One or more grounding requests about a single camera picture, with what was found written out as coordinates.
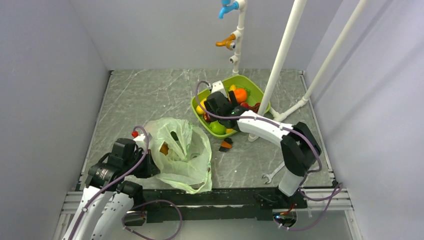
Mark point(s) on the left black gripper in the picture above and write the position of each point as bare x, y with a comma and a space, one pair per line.
150, 169

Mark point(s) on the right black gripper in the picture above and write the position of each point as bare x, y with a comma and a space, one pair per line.
232, 99

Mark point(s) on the light green plastic bag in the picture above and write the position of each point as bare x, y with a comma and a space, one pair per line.
187, 166

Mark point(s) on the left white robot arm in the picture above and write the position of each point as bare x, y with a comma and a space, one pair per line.
107, 196

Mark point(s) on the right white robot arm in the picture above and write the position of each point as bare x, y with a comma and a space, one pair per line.
299, 148

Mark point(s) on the dark purple mangosteen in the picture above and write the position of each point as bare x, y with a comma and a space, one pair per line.
207, 118

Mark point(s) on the yellow mango left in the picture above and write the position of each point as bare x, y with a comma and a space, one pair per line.
200, 109

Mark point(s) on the orange fruit in basket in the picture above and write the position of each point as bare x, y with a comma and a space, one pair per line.
241, 95

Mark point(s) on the green plastic basket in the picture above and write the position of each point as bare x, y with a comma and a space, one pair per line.
254, 96

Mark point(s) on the orange black small tool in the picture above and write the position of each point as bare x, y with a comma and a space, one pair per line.
226, 145

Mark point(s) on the orange faucet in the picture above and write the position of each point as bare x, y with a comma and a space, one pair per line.
228, 42

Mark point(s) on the silver wrench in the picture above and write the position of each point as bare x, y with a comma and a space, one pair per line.
269, 176

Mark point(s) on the blue faucet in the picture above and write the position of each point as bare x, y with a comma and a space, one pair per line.
227, 6

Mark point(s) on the white pipe with faucets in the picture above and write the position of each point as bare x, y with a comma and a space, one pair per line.
239, 34

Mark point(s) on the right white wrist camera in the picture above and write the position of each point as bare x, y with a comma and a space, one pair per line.
218, 89

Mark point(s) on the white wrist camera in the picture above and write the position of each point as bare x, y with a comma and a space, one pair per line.
218, 89
141, 140

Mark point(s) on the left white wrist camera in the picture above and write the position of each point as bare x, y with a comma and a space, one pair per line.
141, 140

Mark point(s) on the white pvc pipe frame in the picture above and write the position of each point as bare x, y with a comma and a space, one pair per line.
287, 38

